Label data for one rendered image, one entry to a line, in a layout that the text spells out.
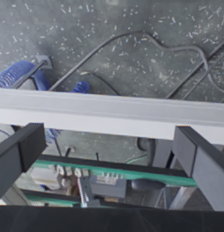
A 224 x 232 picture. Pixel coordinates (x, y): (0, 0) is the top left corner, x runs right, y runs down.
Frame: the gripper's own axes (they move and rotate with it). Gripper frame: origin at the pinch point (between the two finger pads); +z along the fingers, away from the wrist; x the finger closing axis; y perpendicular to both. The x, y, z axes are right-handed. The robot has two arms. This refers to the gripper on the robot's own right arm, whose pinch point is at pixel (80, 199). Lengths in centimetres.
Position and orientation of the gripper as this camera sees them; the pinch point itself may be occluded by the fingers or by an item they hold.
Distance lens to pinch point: 52.3
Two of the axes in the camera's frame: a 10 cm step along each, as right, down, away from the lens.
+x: -2.6, 8.1, 5.3
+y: -9.2, -0.3, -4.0
